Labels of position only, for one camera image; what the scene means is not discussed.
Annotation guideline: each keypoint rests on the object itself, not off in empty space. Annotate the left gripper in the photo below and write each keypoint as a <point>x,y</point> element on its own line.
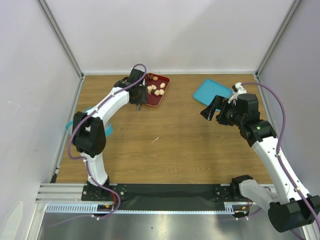
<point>143,100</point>

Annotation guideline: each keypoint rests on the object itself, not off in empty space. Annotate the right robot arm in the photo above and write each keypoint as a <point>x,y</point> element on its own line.
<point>291,205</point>

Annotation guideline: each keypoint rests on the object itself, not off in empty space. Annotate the right aluminium frame post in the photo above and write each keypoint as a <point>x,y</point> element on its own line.
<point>279,33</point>

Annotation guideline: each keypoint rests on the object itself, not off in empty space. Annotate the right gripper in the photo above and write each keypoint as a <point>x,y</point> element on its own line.
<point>218,102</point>

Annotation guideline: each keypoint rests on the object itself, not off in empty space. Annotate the blue tin lid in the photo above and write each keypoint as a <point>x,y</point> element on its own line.
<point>208,90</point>

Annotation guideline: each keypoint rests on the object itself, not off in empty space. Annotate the blue tin box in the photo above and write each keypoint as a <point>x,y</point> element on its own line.
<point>108,129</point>

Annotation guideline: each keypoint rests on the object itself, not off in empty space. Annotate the left aluminium frame post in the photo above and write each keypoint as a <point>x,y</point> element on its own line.
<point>44,7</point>

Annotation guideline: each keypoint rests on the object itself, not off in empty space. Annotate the grey cable duct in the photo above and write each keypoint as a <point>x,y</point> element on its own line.
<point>103,208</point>

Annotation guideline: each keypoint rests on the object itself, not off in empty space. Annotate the metal tongs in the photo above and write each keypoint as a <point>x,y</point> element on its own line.
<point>138,107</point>

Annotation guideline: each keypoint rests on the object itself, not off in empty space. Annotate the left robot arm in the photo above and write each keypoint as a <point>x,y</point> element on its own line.
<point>88,138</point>

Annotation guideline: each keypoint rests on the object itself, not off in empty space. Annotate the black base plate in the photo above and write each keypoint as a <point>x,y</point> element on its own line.
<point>184,195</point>

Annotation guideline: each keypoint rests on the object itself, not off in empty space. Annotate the aluminium frame post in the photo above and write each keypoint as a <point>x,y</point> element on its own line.
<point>44,7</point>
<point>279,33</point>

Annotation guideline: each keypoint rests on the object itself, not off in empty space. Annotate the red tray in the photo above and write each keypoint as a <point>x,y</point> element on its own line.
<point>152,100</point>

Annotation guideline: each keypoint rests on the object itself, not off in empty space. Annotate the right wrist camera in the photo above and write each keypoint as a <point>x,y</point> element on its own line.
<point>237,89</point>

